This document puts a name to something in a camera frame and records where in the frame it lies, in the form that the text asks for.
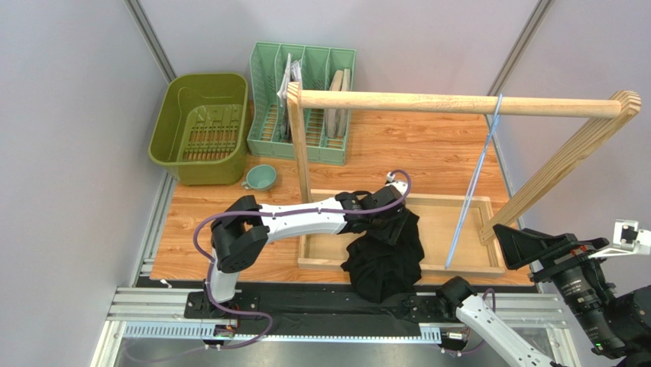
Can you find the white papers in organizer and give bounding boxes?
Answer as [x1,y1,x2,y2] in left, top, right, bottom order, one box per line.
[276,53,303,141]

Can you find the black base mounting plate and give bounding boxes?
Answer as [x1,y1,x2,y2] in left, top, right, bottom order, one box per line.
[183,278,477,337]

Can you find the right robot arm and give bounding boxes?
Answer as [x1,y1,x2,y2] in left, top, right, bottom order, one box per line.
[436,219,650,366]

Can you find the black tank top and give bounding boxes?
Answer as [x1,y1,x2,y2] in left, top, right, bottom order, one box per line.
[341,209,425,304]

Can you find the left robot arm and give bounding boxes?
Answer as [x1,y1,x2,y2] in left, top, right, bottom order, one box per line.
[206,180,410,304]

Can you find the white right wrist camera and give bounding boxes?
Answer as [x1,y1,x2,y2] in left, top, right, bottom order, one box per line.
[589,219,650,258]

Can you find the green slotted file organizer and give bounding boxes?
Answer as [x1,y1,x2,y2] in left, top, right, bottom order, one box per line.
[247,41,357,166]

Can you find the olive green plastic basket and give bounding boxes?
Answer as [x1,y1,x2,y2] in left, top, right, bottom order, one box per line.
[148,73,251,186]

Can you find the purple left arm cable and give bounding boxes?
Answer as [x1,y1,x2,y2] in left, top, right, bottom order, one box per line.
[192,169,413,351]

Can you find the wooden boards in organizer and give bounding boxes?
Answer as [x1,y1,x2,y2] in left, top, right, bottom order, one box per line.
[325,68,353,139]

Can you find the teal ceramic cup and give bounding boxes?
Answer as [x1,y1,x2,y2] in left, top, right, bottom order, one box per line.
[241,164,277,191]

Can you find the wooden clothes rack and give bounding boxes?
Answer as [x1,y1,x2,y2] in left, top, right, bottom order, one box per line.
[286,82,643,278]

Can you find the light blue wire hanger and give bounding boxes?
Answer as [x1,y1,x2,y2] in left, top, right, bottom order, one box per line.
[445,94,504,269]

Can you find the aluminium rail frame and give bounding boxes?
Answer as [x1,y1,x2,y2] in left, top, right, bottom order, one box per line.
[108,173,572,366]

